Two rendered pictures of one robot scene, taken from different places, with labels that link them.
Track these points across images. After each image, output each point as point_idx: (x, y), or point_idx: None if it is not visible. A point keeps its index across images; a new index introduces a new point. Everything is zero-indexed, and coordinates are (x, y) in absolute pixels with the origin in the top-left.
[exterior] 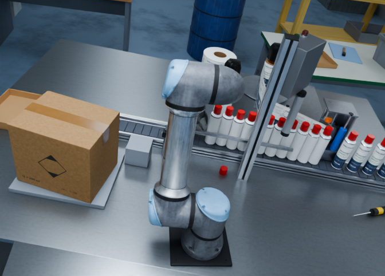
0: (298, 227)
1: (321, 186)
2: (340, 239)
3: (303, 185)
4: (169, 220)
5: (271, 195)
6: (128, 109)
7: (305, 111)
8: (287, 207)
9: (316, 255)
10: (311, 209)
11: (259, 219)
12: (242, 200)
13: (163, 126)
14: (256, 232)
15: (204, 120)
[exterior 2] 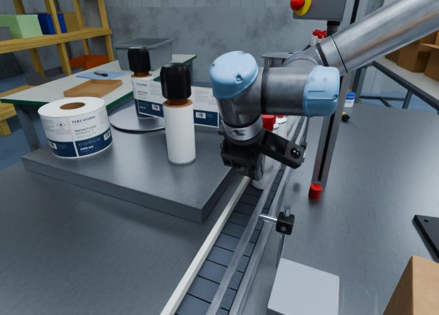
0: (390, 161)
1: (316, 132)
2: (390, 142)
3: (318, 141)
4: None
5: (345, 165)
6: (85, 313)
7: None
8: (361, 159)
9: (426, 160)
10: (357, 146)
11: (394, 184)
12: (366, 190)
13: (256, 223)
14: (422, 191)
15: (264, 155)
